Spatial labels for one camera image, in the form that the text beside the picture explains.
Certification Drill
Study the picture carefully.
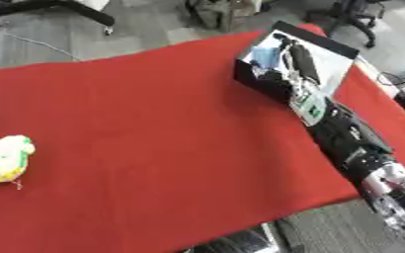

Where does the white and green soft toy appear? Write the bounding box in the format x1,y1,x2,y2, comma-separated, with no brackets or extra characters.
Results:
0,133,39,184

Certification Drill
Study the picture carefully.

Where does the black box with white inside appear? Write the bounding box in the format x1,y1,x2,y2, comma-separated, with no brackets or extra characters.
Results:
231,20,362,106

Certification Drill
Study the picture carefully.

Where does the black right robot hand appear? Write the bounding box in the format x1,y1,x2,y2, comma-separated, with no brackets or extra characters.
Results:
272,33,324,87

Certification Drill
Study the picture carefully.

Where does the dark bag on floor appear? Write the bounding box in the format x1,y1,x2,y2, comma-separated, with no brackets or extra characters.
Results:
183,0,265,34

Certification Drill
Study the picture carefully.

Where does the blue object in box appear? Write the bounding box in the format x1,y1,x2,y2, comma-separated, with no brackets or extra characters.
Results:
249,46,283,68

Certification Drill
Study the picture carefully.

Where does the black chair base with caster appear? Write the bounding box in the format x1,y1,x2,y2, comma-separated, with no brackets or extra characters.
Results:
0,0,119,37

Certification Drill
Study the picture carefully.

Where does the white cable on floor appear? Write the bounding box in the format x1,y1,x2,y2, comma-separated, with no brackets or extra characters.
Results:
2,32,82,62

